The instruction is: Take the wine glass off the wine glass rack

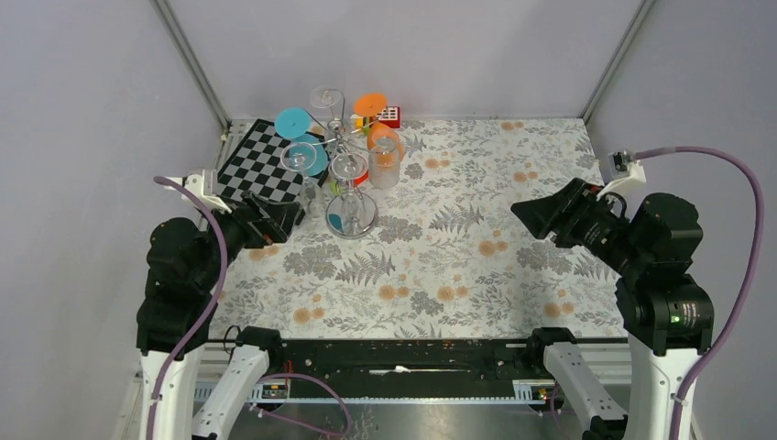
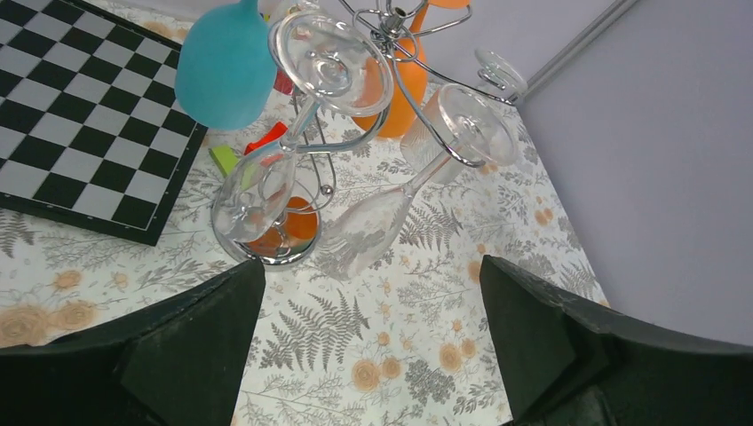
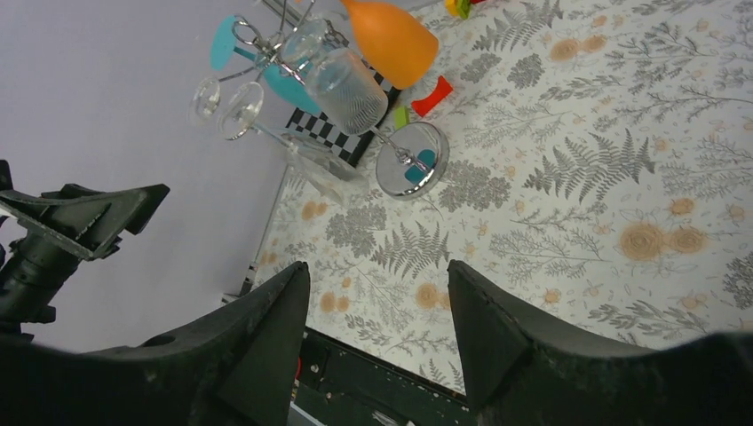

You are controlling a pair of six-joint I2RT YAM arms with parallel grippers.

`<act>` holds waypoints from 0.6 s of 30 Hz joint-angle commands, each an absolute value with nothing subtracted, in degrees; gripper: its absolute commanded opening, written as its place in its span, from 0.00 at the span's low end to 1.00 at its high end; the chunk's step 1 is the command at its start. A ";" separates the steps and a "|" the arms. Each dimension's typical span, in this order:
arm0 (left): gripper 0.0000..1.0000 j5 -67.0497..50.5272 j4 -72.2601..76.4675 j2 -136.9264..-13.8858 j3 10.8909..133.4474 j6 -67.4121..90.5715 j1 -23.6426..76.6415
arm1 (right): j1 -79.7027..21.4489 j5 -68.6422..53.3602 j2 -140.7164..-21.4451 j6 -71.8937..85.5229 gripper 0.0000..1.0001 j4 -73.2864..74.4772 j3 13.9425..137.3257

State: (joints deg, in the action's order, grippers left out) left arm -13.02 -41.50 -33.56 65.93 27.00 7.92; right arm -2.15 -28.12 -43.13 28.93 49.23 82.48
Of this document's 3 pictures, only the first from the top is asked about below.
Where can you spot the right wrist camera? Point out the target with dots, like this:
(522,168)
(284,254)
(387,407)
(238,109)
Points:
(627,173)

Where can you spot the blue wine glass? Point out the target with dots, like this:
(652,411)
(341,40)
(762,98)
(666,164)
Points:
(317,159)
(292,123)

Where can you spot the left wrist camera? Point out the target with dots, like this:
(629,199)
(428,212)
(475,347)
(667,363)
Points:
(201,184)

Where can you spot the clear wine glass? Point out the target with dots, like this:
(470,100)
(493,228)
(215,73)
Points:
(346,212)
(333,100)
(300,157)

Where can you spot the chrome wine glass rack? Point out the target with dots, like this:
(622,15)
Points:
(371,214)

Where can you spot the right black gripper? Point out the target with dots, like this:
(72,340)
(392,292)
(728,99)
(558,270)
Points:
(559,210)

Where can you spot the black white checkerboard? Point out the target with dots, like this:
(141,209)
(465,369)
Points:
(255,166)

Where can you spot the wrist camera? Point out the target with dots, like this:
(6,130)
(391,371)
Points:
(201,184)
(627,173)

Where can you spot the floral tablecloth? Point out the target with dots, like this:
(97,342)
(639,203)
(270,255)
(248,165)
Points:
(447,257)

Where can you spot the red white block toy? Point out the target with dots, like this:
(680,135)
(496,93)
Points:
(389,117)

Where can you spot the orange wine glass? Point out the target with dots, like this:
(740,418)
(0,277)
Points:
(372,104)

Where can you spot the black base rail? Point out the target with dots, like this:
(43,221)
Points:
(396,370)

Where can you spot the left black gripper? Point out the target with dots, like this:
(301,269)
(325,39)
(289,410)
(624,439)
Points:
(266,220)

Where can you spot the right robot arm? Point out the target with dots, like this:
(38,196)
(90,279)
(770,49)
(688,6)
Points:
(667,315)

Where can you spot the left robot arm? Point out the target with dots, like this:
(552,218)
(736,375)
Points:
(187,268)

